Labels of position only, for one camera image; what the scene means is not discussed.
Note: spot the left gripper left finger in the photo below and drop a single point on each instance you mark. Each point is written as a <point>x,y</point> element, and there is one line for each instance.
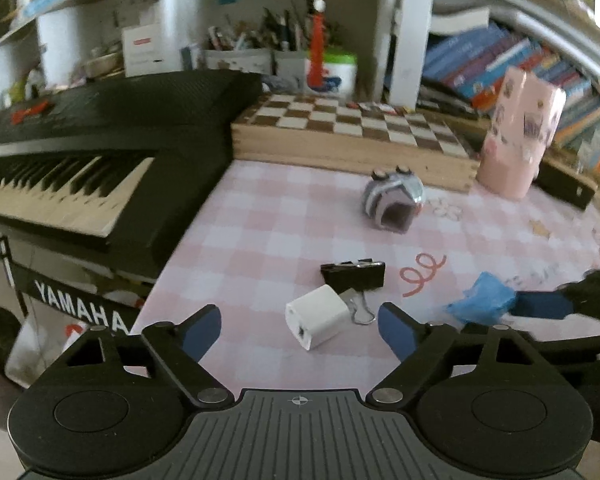
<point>177,350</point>

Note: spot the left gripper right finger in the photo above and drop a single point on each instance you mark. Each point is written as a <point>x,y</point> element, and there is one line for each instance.
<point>421,350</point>

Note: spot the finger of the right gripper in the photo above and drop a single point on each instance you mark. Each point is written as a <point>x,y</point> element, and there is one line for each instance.
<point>572,298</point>

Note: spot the blue plastic bag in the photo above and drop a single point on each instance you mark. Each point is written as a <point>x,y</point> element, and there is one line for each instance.
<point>485,302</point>

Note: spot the black binder clip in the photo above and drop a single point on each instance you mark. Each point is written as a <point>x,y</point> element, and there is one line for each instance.
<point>351,280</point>

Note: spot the white charger cube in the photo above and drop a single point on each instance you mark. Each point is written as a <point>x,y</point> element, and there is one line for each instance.
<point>316,317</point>

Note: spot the grey knitted toy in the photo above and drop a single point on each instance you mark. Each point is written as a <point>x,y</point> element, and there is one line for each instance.
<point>393,199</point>

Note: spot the black case with latches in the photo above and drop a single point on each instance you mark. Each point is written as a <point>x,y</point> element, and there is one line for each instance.
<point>563,183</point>

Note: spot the pink checked tablecloth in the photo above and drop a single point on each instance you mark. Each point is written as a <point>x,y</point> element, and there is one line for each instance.
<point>270,234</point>

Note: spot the black Yamaha keyboard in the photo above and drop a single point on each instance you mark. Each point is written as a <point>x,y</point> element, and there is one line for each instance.
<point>113,173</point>

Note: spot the pink cylindrical cup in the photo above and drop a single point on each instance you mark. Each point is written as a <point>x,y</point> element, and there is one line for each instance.
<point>523,126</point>

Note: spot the wooden chess board box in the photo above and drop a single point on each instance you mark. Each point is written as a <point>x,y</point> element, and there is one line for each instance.
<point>328,134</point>

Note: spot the red pen with white cap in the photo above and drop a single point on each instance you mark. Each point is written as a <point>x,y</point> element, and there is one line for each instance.
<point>315,75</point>

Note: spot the green lid white jar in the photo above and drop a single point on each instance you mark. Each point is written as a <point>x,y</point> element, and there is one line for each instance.
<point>340,68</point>

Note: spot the white bookshelf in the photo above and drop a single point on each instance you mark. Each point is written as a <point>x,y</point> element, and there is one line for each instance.
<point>388,36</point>

